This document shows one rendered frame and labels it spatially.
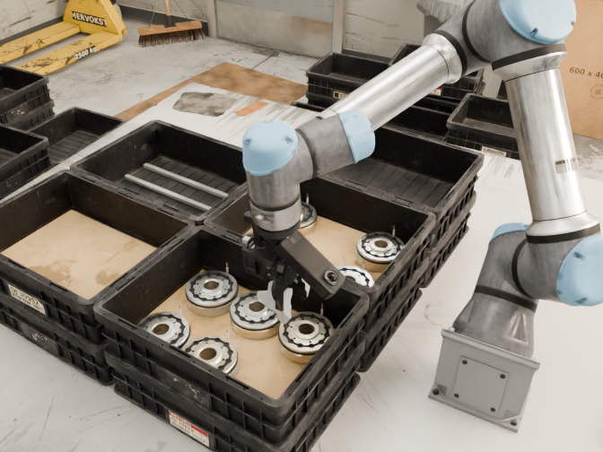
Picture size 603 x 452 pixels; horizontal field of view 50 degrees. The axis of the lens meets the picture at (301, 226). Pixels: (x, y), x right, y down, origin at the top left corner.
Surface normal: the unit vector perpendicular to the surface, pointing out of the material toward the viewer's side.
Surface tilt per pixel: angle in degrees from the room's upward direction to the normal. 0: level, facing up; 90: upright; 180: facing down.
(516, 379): 90
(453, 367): 90
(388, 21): 90
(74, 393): 0
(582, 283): 64
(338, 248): 0
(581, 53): 78
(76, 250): 0
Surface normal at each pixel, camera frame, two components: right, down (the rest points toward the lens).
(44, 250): 0.01, -0.81
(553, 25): 0.31, -0.12
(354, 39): -0.46, 0.52
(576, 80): -0.43, 0.32
